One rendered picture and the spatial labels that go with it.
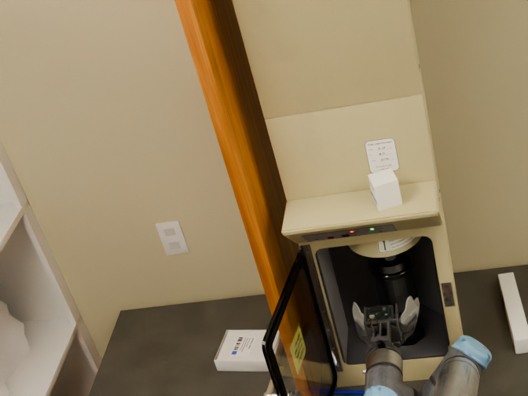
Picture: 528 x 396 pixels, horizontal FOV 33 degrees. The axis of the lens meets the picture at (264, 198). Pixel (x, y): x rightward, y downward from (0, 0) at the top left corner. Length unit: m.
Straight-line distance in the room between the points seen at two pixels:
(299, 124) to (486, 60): 0.60
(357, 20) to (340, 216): 0.40
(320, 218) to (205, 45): 0.43
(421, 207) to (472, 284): 0.72
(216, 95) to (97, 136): 0.79
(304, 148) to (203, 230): 0.76
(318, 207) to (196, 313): 0.86
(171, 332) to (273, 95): 1.01
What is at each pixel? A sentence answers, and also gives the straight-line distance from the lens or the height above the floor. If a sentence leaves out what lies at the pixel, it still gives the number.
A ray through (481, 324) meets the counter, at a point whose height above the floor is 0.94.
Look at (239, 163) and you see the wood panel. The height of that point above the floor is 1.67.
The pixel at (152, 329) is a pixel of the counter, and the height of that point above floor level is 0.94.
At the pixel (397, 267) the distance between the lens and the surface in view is 2.06.
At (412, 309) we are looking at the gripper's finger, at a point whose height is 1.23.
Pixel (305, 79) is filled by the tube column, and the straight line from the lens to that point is 1.75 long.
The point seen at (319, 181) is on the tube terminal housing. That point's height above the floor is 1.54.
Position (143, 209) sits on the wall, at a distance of 2.51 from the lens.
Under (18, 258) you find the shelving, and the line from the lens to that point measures 2.74.
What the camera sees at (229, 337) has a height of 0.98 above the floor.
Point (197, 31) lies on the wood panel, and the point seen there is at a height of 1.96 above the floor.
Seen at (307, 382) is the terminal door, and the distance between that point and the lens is 1.98.
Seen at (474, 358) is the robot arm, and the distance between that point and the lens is 1.74.
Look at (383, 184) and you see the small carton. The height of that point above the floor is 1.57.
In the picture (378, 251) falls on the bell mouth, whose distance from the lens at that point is 1.98.
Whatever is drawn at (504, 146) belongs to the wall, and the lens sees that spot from 2.33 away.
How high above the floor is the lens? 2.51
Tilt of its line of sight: 31 degrees down
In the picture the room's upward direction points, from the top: 16 degrees counter-clockwise
